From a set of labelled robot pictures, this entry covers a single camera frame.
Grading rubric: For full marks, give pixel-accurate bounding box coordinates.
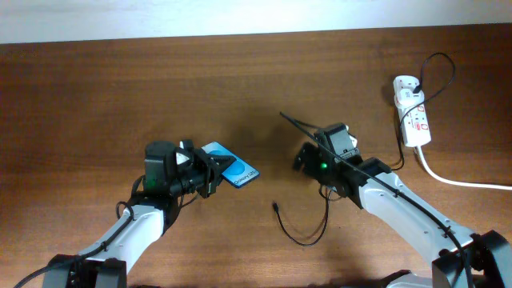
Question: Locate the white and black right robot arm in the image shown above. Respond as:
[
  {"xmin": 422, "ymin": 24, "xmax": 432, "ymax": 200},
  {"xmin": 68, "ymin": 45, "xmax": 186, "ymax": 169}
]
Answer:
[{"xmin": 294, "ymin": 123, "xmax": 511, "ymax": 287}]

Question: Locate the black phone charger cable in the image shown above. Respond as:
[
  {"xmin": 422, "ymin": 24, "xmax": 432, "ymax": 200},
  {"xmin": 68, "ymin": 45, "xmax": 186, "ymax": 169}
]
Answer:
[{"xmin": 271, "ymin": 52, "xmax": 456, "ymax": 247}]

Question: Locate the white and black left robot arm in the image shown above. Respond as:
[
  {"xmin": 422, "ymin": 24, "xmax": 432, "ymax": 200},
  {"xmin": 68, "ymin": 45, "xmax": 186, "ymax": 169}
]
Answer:
[{"xmin": 43, "ymin": 140, "xmax": 239, "ymax": 287}]

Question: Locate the blue Galaxy smartphone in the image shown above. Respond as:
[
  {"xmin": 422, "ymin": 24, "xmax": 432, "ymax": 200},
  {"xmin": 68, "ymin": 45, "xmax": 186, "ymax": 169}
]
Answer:
[{"xmin": 202, "ymin": 142, "xmax": 260, "ymax": 189}]

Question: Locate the white power strip cord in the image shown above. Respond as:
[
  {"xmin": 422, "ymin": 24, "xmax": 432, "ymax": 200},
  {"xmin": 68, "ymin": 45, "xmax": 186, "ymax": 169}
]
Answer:
[{"xmin": 414, "ymin": 146, "xmax": 512, "ymax": 191}]

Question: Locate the white power strip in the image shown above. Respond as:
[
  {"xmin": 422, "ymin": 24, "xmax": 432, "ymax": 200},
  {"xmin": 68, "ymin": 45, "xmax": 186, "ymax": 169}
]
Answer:
[{"xmin": 393, "ymin": 75, "xmax": 431, "ymax": 148}]

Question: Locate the black right camera cable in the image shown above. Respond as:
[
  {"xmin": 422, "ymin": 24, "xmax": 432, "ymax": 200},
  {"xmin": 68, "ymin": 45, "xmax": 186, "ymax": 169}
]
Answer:
[{"xmin": 278, "ymin": 111, "xmax": 477, "ymax": 288}]

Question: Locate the white charger plug adapter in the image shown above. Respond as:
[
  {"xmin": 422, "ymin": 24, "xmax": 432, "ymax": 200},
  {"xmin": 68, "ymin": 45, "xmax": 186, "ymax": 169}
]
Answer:
[{"xmin": 394, "ymin": 88, "xmax": 425, "ymax": 109}]

